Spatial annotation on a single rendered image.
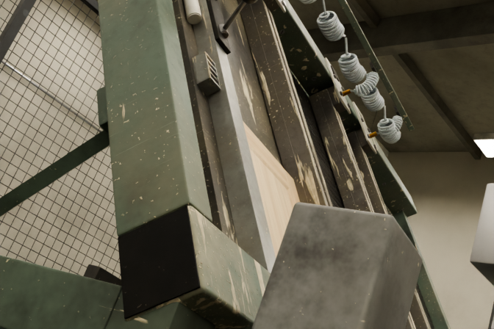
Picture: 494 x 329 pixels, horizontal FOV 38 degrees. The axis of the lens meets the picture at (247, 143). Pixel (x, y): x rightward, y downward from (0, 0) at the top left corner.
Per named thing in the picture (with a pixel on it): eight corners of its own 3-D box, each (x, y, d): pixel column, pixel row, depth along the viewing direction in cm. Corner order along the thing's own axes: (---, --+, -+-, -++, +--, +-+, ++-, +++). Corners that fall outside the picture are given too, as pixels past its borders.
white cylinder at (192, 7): (179, -8, 146) (184, 17, 141) (191, -15, 145) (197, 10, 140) (187, 1, 148) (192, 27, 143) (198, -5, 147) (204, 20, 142)
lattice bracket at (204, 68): (196, 84, 129) (210, 77, 128) (191, 58, 133) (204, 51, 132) (206, 96, 132) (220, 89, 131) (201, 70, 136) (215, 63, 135)
